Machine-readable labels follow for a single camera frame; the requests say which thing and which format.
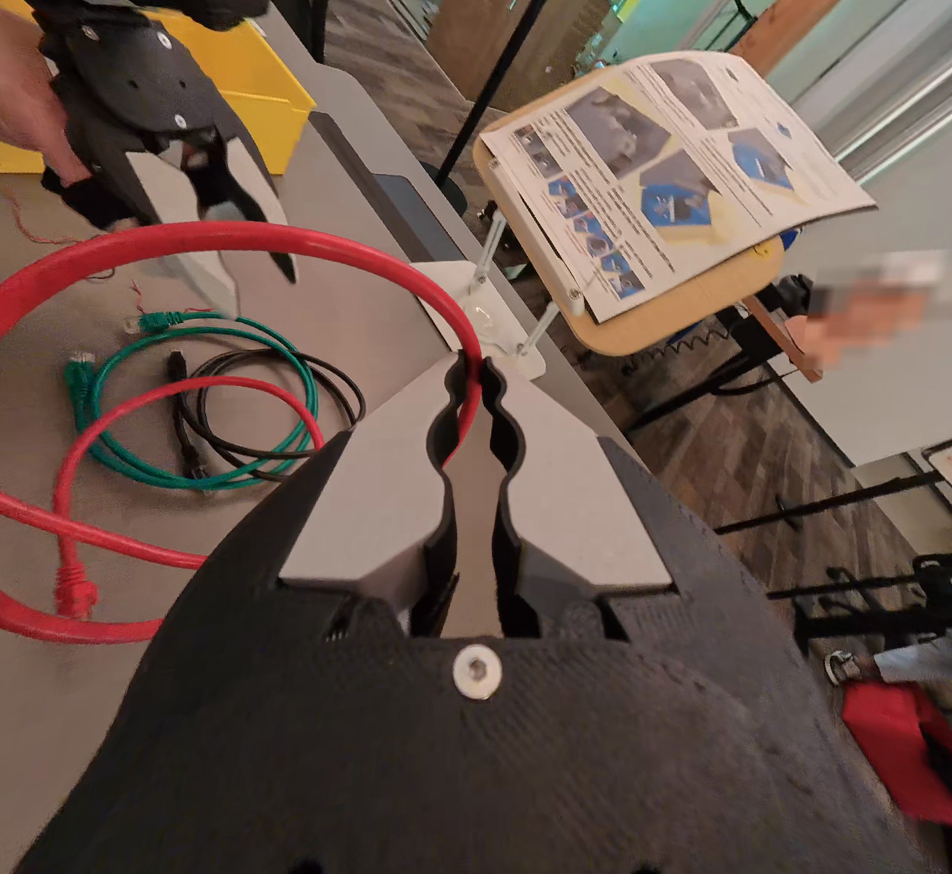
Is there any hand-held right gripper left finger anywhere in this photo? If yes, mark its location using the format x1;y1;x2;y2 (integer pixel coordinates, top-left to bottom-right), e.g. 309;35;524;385
277;352;467;638

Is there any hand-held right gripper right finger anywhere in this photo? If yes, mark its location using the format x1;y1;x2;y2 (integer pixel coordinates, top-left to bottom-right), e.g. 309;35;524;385
479;357;676;638

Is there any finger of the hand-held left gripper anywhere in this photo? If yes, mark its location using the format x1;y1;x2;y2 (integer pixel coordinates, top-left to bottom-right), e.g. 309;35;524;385
125;147;242;320
222;136;291;228

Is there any red ethernet cable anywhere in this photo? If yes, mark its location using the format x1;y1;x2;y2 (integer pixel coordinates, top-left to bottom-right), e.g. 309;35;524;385
0;221;484;646

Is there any thin red wire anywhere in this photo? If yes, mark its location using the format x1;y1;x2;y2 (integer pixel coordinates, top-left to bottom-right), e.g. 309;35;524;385
0;195;84;248
128;280;218;318

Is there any green ethernet cable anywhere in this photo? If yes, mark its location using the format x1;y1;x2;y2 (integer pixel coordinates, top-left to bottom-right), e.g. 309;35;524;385
63;311;321;494

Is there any black ethernet cable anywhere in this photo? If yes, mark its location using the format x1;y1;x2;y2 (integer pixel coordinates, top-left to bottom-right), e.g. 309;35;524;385
167;348;367;482

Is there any person's left hand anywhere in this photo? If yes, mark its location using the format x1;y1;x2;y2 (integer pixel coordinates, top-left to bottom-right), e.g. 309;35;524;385
0;9;92;188

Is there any yellow plastic bin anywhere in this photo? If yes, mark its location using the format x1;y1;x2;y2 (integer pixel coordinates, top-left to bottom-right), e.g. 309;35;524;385
0;0;317;176

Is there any instruction sheet on wooden stand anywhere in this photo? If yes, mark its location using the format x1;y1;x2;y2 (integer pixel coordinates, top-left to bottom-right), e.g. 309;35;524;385
474;66;785;358

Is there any wooden easel leg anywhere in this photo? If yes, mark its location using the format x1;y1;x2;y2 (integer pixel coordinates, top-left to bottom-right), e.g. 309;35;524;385
742;296;824;384

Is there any black pole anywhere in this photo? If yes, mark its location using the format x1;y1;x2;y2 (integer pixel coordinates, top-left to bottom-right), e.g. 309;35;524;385
420;0;589;216

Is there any printed instruction sheet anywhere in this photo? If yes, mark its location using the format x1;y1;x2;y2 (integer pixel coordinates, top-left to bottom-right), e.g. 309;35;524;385
479;50;877;324

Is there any red bag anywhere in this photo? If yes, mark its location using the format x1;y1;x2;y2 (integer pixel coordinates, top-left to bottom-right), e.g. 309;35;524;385
842;681;952;824

